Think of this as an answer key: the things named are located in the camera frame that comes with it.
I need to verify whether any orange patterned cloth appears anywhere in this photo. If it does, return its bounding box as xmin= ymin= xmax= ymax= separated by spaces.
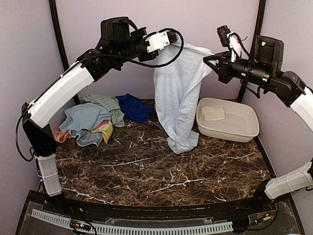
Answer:
xmin=54 ymin=131 xmax=72 ymax=143

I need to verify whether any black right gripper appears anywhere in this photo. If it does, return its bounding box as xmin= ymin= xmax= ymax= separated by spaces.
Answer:
xmin=205 ymin=49 xmax=274 ymax=88

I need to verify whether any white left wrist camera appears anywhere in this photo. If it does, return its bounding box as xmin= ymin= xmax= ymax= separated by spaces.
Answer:
xmin=144 ymin=31 xmax=178 ymax=53

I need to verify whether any yellow patterned towel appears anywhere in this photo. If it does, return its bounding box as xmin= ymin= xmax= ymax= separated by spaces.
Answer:
xmin=91 ymin=120 xmax=113 ymax=143

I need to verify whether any left black frame post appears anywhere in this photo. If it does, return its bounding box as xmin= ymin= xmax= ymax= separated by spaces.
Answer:
xmin=48 ymin=0 xmax=81 ymax=103

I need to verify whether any white slotted cable duct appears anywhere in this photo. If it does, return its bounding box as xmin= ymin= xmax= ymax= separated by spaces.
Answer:
xmin=30 ymin=209 xmax=233 ymax=235

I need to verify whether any blue grey towel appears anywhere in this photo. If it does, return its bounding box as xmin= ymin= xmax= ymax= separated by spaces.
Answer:
xmin=59 ymin=103 xmax=112 ymax=147

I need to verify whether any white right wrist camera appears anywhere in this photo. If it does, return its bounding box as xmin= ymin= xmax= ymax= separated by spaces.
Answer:
xmin=217 ymin=25 xmax=242 ymax=63

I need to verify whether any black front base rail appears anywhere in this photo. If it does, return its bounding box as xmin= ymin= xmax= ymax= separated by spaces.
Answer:
xmin=27 ymin=190 xmax=277 ymax=221

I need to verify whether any right black frame post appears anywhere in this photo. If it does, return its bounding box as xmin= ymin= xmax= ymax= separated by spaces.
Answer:
xmin=236 ymin=0 xmax=267 ymax=103

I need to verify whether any black frame post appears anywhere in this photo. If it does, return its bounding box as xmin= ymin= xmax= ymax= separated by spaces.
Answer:
xmin=236 ymin=0 xmax=267 ymax=103
xmin=48 ymin=0 xmax=81 ymax=103

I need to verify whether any royal blue towel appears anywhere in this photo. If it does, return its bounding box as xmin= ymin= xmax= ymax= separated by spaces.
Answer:
xmin=116 ymin=94 xmax=153 ymax=123

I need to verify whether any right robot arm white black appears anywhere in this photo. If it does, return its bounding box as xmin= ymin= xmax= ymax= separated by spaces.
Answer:
xmin=203 ymin=35 xmax=313 ymax=212

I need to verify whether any light blue towel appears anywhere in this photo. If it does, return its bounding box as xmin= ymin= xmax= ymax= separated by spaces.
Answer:
xmin=153 ymin=44 xmax=212 ymax=154

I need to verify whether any cream white towel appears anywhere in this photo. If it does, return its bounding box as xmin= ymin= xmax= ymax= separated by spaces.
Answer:
xmin=200 ymin=106 xmax=225 ymax=121

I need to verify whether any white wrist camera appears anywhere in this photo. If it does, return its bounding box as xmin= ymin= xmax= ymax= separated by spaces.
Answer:
xmin=217 ymin=25 xmax=242 ymax=63
xmin=144 ymin=31 xmax=178 ymax=53

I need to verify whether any white plastic basin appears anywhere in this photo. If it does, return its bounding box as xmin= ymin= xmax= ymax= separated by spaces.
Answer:
xmin=196 ymin=97 xmax=260 ymax=142

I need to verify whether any pale green towel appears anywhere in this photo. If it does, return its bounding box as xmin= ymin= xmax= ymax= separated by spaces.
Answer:
xmin=83 ymin=94 xmax=125 ymax=128

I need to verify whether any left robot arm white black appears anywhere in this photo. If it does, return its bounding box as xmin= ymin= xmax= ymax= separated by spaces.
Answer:
xmin=21 ymin=17 xmax=169 ymax=213

